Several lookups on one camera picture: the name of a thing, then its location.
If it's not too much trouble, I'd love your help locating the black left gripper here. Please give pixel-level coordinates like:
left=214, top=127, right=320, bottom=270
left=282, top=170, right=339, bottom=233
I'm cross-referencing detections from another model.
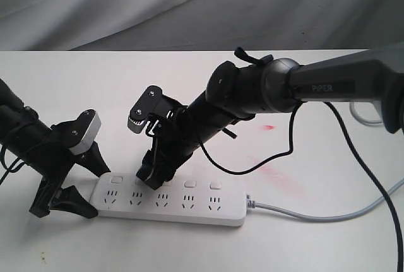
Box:
left=23, top=121, right=110, bottom=219

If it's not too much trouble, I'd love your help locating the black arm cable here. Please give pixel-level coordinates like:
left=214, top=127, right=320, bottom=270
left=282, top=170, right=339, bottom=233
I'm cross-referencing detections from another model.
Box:
left=0, top=107, right=57, bottom=187
left=198, top=101, right=404, bottom=272

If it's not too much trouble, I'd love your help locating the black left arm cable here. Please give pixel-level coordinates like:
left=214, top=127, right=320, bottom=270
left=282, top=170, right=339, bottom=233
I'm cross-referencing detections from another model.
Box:
left=0, top=107, right=57, bottom=187

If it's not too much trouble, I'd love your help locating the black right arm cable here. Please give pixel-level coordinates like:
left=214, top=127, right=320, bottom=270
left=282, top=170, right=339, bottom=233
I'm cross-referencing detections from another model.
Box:
left=198, top=101, right=404, bottom=272

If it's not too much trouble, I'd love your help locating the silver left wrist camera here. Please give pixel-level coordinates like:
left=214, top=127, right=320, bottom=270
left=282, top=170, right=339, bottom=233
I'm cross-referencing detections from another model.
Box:
left=65, top=109, right=101, bottom=155

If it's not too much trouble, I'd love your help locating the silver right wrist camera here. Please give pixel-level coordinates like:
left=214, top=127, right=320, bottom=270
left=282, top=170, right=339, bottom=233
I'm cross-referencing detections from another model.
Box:
left=128, top=85, right=163, bottom=134

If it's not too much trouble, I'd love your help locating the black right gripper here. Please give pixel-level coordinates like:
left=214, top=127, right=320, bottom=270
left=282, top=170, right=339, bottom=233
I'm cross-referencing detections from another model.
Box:
left=136, top=104, right=205, bottom=190

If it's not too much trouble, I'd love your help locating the grey power cable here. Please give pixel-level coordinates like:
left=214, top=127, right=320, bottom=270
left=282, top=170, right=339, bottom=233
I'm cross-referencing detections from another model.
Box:
left=244, top=101, right=404, bottom=223

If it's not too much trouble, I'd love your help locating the white five-socket power strip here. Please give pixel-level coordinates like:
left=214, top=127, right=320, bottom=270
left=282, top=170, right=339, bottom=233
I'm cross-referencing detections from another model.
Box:
left=90, top=174, right=247, bottom=227

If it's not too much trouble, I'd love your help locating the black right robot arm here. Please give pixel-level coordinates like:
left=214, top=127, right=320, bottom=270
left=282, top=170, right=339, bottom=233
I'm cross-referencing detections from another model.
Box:
left=128, top=43, right=403, bottom=189

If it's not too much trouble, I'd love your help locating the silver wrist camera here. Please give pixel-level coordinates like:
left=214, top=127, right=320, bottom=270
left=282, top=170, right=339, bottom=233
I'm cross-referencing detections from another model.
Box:
left=65, top=109, right=101, bottom=155
left=128, top=85, right=163, bottom=134

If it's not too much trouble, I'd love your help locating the grey backdrop cloth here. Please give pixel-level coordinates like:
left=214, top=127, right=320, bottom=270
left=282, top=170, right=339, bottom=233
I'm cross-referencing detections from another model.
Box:
left=1, top=0, right=403, bottom=51

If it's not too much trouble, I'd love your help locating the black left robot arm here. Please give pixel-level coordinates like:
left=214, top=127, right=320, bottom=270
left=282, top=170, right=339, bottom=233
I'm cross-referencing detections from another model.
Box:
left=1, top=82, right=110, bottom=219

